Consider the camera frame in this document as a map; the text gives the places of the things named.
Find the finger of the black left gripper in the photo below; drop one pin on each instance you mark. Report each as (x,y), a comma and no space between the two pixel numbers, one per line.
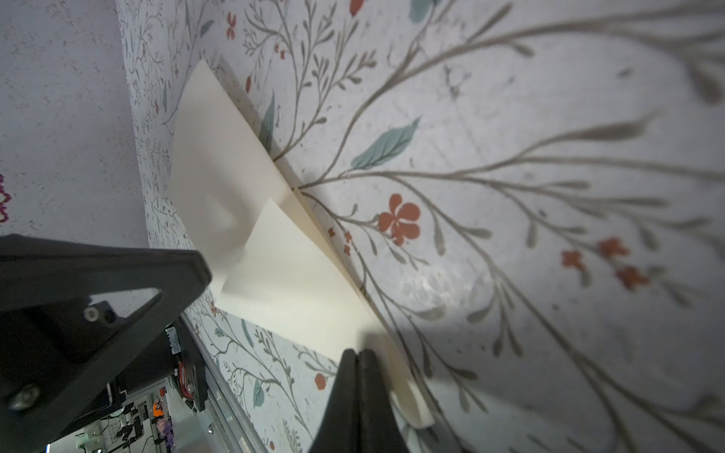
(81,326)

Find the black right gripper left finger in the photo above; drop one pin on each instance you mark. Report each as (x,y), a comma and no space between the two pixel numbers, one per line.
(339,430)

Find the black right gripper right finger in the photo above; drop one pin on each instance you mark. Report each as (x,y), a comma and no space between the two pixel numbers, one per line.
(378,431)

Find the cream square paper sheet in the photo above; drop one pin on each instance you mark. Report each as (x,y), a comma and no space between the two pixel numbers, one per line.
(270,261)

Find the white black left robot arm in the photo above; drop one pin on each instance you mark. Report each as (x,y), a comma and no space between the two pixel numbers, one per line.
(80,326)

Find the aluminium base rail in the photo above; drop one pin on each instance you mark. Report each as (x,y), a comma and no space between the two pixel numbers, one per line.
(228,428)

